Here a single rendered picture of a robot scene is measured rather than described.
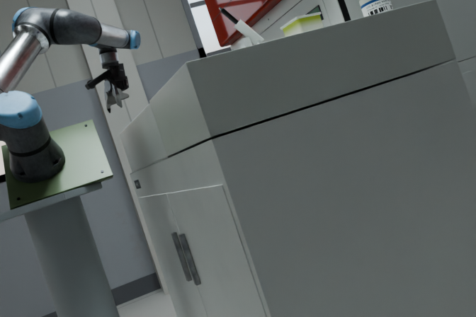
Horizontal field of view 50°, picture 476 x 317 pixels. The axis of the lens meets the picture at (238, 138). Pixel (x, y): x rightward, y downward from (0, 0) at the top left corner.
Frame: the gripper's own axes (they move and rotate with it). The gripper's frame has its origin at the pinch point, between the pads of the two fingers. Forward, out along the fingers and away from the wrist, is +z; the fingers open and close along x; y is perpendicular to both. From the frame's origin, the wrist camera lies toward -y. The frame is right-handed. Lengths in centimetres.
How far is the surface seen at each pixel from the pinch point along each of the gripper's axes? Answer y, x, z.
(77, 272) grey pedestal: -41, -60, 50
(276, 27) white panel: 42, -65, -16
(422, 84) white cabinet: 20, -136, 18
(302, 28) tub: 5, -118, 0
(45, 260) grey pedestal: -48, -55, 46
